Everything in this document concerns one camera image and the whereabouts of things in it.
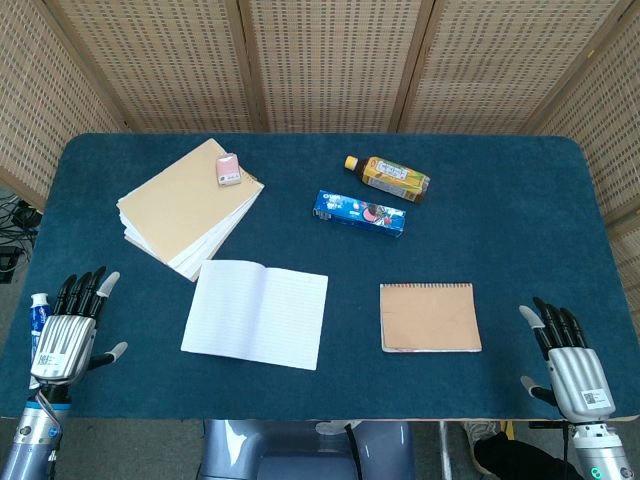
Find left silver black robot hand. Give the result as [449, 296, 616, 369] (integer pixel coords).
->
[28, 265, 129, 389]

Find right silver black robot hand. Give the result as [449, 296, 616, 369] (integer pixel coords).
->
[518, 296, 617, 425]

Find white lined Lexicon notebook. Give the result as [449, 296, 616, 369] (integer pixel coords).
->
[180, 259, 330, 372]

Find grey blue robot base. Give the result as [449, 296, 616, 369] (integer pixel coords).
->
[197, 418, 416, 480]

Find brown spiral notepad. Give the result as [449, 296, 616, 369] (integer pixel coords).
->
[379, 282, 484, 354]

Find large kraft cover notebook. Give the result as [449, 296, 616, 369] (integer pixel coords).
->
[116, 137, 266, 283]

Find blue white toothpaste tube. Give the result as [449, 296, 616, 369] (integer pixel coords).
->
[28, 292, 54, 391]

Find black fabric object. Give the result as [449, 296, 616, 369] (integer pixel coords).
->
[472, 430, 584, 480]

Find dark blue table mat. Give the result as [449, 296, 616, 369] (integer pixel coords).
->
[0, 132, 640, 422]

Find small pink white pack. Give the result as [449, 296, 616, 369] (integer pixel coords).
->
[214, 153, 242, 188]

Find woven folding screen panel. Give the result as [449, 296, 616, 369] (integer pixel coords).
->
[397, 0, 632, 135]
[532, 0, 640, 311]
[238, 0, 435, 134]
[0, 0, 126, 211]
[43, 0, 264, 134]

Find yellow tea bottle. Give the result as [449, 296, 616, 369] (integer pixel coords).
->
[343, 154, 431, 204]

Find blue Oreo cookie box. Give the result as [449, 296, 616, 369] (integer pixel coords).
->
[312, 189, 407, 240]

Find black floor cables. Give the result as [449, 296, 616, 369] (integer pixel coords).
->
[0, 192, 45, 286]

